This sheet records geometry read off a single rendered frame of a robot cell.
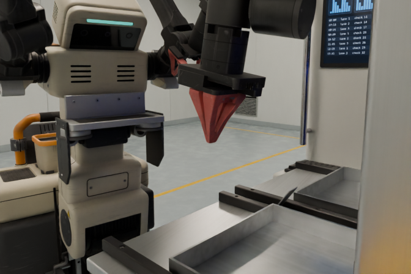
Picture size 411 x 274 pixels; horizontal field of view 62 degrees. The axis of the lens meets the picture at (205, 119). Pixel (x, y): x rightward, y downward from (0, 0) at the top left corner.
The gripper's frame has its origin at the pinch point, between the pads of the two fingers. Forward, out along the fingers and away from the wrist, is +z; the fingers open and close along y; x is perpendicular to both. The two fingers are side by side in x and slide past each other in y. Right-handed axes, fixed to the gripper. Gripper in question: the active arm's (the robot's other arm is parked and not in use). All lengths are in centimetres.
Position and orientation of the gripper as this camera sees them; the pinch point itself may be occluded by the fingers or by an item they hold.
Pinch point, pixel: (211, 136)
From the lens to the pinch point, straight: 47.2
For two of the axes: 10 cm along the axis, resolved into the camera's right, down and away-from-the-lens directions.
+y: 7.3, 2.7, -6.3
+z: -1.3, 9.6, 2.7
